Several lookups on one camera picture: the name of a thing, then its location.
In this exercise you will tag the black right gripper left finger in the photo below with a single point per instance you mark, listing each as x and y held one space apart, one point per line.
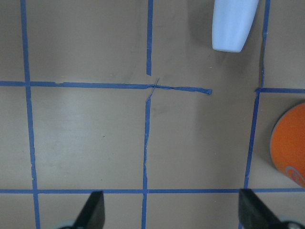
92 215

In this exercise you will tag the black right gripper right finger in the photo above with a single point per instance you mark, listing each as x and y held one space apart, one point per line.
254 214

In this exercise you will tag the light blue plastic cup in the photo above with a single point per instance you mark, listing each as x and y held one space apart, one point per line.
232 21

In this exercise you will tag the orange cylindrical bin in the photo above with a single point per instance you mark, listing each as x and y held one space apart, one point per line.
287 144

